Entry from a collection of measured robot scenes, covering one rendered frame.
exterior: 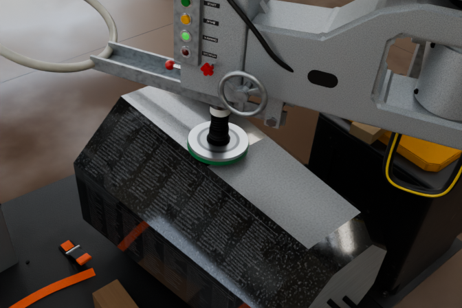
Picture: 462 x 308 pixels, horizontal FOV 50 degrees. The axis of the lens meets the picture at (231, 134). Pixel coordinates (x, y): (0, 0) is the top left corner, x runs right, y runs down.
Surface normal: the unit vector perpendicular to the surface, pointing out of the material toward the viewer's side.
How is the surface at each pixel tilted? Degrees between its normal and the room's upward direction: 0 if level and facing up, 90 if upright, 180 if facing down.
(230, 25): 90
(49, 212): 0
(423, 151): 0
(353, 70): 90
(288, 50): 90
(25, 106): 0
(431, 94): 90
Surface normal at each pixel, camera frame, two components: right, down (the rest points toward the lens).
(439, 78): -0.80, 0.33
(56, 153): 0.07, -0.78
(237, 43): -0.37, 0.56
